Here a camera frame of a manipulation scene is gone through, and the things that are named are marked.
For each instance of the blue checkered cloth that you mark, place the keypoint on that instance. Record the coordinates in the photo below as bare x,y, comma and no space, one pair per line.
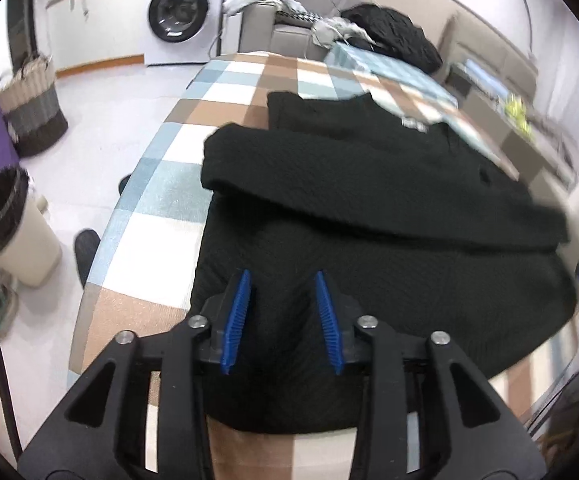
394,72

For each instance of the white base cabinets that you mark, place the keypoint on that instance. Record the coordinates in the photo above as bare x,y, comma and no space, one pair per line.
104,25

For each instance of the grey ottoman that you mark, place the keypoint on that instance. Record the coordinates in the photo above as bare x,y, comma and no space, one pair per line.
484,115

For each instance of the checkered tablecloth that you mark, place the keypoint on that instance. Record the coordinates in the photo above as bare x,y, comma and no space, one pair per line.
169,210

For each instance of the green toy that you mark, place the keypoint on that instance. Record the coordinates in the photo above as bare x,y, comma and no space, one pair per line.
517,110

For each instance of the black knit shirt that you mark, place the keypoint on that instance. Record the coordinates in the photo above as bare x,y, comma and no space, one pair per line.
369,200

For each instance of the woven laundry basket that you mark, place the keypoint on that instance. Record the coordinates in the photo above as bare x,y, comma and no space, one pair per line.
34,110

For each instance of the dark door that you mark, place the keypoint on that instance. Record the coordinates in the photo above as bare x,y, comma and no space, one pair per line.
19,15

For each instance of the grey white garment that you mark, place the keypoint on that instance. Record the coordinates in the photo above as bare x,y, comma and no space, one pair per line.
332,27

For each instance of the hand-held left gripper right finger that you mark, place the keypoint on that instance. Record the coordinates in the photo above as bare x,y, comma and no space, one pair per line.
329,330

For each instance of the white trash bin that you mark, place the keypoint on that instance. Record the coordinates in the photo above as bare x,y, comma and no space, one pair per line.
24,245

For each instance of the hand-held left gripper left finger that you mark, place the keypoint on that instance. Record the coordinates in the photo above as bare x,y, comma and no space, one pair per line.
237,325

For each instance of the white washing machine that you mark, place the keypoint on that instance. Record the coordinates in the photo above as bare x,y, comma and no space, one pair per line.
179,15

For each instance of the black quilted jacket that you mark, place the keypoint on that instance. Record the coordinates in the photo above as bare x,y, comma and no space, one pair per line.
394,35

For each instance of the black stool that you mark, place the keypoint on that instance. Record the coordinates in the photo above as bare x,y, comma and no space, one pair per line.
86,255

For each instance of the grey sofa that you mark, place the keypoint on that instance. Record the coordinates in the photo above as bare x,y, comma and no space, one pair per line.
259,30

